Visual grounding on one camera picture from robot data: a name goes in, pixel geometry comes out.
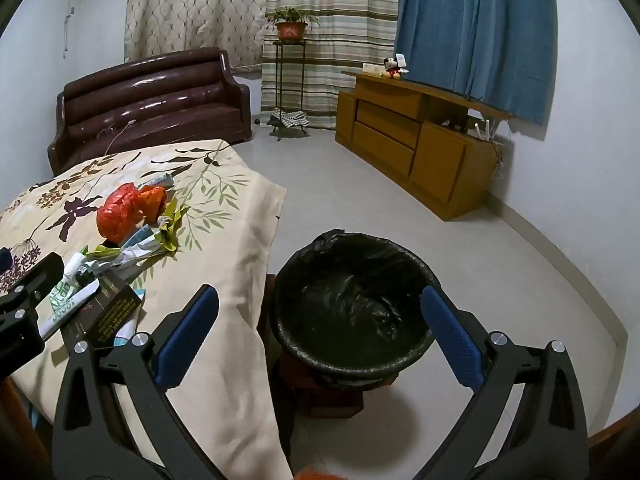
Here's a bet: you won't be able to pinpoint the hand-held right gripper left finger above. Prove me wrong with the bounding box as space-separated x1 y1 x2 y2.
51 284 221 480

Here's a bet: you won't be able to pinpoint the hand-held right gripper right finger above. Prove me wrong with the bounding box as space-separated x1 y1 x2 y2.
415 285 590 480

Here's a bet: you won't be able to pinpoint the black cardboard box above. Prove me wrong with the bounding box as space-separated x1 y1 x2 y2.
65 272 144 349

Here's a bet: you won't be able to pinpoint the red plastic bag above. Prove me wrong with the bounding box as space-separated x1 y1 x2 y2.
96 184 147 244

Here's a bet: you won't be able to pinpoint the light blue wrapper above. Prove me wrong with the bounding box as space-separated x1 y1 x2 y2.
121 225 154 249

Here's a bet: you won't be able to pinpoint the trash bin with black liner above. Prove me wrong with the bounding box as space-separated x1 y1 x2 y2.
272 229 442 382

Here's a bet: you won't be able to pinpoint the white blue snack packet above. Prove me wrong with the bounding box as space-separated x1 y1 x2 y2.
142 172 175 191

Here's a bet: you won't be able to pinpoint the white squeeze tube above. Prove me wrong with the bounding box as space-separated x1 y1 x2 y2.
62 252 87 289

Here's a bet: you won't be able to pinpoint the white green toothpaste tube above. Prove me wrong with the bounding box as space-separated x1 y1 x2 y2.
37 280 101 340

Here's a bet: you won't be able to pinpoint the floral beige blanket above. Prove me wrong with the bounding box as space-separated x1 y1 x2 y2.
0 138 294 480

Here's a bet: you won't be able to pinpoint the pale blue paper piece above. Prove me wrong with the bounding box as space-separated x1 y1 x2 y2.
112 319 139 349

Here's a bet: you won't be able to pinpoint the yellow green foil wrapper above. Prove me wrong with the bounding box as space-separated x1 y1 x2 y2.
156 197 190 254

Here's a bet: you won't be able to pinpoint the dark red stool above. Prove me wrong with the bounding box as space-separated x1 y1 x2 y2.
276 346 399 419

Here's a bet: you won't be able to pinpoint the wooden cabinet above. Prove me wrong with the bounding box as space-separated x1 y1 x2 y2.
334 70 516 222

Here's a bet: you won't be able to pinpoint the brown wooden furniture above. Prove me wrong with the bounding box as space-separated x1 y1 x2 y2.
587 421 634 454

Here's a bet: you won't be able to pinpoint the dark brown leather sofa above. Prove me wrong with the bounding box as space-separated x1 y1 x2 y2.
47 47 253 177

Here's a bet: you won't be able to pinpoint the white router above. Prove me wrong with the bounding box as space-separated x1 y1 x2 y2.
467 114 502 143

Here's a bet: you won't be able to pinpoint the checked cloth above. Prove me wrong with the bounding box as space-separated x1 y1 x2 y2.
273 108 310 129

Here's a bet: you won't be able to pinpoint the black metal plant stand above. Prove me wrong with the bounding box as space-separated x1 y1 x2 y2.
269 39 314 139

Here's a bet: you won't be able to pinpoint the beige patterned curtain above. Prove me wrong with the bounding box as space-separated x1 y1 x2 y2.
123 0 274 79

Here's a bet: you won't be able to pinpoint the blue curtain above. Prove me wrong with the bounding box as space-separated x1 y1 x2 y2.
394 0 559 127

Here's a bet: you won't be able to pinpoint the potted plant in red pot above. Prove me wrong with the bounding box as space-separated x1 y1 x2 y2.
264 6 321 44

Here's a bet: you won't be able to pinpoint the striped curtain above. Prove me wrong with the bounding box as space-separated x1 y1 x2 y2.
260 0 402 131

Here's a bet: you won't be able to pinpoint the white cable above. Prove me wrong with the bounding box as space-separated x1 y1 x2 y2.
97 119 137 157

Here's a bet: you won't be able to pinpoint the tangled cables beside cabinet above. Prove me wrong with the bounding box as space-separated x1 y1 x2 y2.
491 139 507 182

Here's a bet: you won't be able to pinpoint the wall cable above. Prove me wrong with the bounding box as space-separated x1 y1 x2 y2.
62 4 77 59

